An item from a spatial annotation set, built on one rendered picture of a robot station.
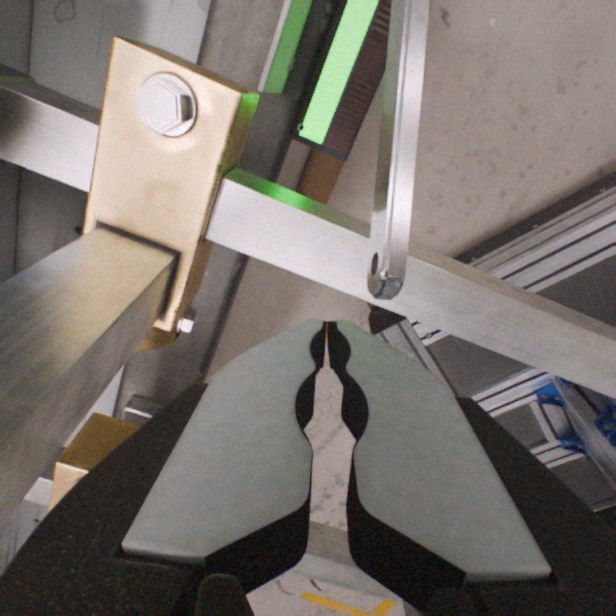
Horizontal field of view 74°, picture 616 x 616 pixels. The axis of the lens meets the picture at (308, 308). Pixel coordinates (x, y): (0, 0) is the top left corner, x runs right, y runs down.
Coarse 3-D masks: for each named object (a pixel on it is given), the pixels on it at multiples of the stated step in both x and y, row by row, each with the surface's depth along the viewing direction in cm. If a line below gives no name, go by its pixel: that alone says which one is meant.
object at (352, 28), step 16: (352, 0) 26; (368, 0) 26; (352, 16) 27; (368, 16) 27; (352, 32) 27; (336, 48) 28; (352, 48) 28; (336, 64) 28; (352, 64) 28; (320, 80) 29; (336, 80) 29; (320, 96) 29; (336, 96) 29; (320, 112) 29; (304, 128) 30; (320, 128) 30
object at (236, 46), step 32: (224, 0) 27; (256, 0) 27; (320, 0) 27; (224, 32) 28; (256, 32) 28; (320, 32) 28; (224, 64) 28; (256, 64) 28; (288, 96) 29; (256, 128) 30; (288, 128) 30; (256, 160) 31; (224, 256) 35; (224, 288) 36; (224, 320) 40; (160, 352) 40; (192, 352) 40; (128, 384) 42; (160, 384) 42
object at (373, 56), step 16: (384, 0) 26; (384, 16) 27; (384, 32) 27; (368, 48) 28; (384, 48) 28; (368, 64) 28; (352, 80) 28; (368, 80) 28; (352, 96) 29; (368, 96) 29; (352, 112) 29; (336, 128) 30; (352, 128) 30; (336, 144) 30
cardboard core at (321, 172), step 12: (312, 156) 91; (324, 156) 90; (312, 168) 92; (324, 168) 91; (336, 168) 92; (300, 180) 95; (312, 180) 92; (324, 180) 92; (336, 180) 95; (300, 192) 95; (312, 192) 93; (324, 192) 94; (324, 204) 96
